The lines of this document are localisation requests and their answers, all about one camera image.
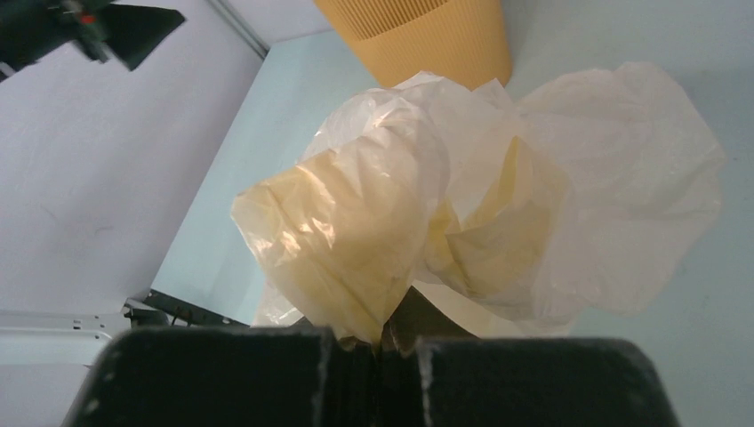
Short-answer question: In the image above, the aluminium frame rail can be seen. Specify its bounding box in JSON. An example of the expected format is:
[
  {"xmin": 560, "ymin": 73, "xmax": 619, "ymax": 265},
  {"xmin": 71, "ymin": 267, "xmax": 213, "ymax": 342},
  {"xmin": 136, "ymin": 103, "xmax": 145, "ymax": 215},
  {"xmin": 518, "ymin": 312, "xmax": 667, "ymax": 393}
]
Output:
[{"xmin": 206, "ymin": 0, "xmax": 269, "ymax": 60}]

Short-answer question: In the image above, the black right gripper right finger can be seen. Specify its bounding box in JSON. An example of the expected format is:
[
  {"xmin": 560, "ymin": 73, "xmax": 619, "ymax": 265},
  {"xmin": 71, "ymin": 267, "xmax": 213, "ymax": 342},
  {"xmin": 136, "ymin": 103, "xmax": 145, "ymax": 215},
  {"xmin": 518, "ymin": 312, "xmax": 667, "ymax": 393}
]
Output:
[{"xmin": 380, "ymin": 289, "xmax": 678, "ymax": 426}]

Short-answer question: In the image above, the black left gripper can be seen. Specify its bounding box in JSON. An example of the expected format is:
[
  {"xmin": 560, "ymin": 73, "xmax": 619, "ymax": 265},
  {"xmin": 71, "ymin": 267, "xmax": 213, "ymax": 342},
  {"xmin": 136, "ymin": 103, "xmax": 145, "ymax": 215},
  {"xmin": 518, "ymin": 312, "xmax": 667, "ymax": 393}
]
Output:
[{"xmin": 1, "ymin": 0, "xmax": 186, "ymax": 74}]

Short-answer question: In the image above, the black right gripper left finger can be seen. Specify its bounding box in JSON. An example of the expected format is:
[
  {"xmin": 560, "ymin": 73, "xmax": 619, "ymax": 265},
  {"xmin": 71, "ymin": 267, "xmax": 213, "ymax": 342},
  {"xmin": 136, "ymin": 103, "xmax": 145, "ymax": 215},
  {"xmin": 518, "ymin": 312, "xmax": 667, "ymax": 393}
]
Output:
[{"xmin": 64, "ymin": 326, "xmax": 375, "ymax": 426}]

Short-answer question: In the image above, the orange plastic trash bin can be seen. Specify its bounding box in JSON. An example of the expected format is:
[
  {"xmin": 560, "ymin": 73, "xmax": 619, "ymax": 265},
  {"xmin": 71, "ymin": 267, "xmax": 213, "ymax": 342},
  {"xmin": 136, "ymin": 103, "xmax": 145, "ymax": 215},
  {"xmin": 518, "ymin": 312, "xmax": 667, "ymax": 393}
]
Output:
[{"xmin": 316, "ymin": 0, "xmax": 513, "ymax": 90}]

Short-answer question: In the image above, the translucent cream trash bag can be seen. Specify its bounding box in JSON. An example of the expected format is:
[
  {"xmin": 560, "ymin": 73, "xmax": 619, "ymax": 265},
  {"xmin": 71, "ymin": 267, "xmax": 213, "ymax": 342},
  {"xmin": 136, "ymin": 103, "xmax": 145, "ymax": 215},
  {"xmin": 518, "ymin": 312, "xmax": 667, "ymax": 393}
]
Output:
[{"xmin": 231, "ymin": 62, "xmax": 726, "ymax": 344}]

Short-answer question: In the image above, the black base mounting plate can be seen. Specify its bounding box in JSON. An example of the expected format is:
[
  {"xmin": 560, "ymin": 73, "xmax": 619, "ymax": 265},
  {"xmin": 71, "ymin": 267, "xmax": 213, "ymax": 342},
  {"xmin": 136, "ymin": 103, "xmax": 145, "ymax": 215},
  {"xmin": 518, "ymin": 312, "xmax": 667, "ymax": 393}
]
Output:
[{"xmin": 143, "ymin": 290, "xmax": 248, "ymax": 327}]

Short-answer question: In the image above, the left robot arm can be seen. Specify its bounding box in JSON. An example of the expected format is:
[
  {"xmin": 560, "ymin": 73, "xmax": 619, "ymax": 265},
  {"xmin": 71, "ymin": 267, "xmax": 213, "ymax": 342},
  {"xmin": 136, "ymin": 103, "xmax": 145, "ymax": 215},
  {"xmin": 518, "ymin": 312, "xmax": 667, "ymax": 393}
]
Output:
[{"xmin": 1, "ymin": 0, "xmax": 186, "ymax": 367}]

